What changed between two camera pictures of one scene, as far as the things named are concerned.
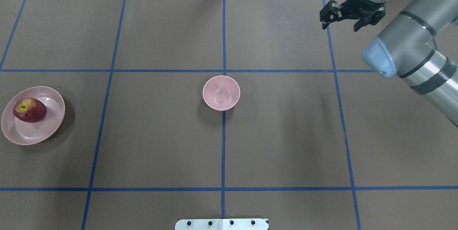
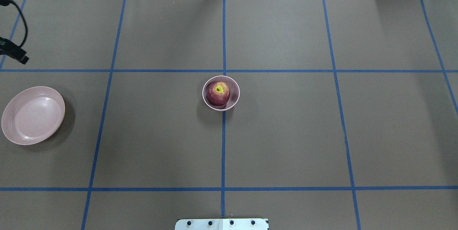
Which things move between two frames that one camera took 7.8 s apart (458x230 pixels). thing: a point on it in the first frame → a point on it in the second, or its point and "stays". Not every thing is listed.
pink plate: [18, 132] stays
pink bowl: [221, 93] stays
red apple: [30, 109] → [217, 93]
